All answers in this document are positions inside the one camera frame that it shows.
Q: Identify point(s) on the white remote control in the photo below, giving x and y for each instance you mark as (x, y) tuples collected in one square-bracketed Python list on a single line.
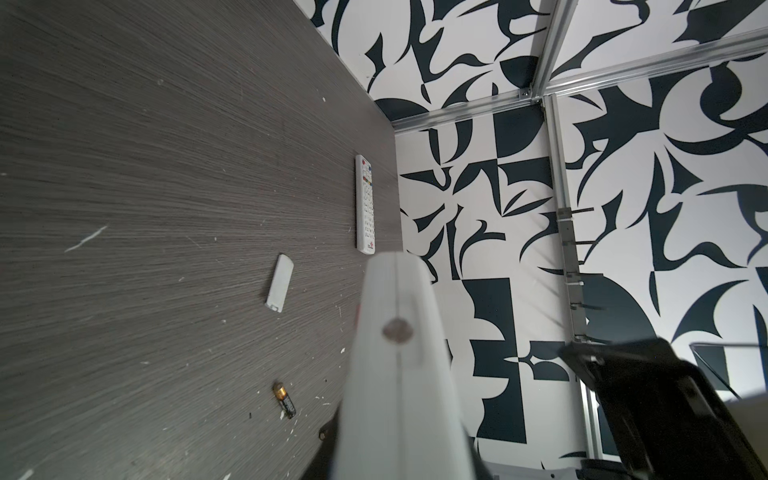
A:
[(400, 415)]

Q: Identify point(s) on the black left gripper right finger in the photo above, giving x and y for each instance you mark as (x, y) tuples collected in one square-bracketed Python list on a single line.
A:
[(481, 472)]

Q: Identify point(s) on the white remote on table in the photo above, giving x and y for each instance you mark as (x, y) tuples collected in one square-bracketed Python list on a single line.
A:
[(365, 222)]

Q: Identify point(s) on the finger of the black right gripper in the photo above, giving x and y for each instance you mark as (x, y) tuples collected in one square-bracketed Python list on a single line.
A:
[(666, 419)]

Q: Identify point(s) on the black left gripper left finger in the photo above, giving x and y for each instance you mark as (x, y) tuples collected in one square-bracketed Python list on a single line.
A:
[(320, 466)]

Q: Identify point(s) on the AAA battery black gold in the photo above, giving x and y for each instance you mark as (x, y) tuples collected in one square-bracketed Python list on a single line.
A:
[(284, 399)]

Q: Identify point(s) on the white battery cover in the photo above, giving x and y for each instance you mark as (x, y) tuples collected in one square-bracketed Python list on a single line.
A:
[(280, 283)]

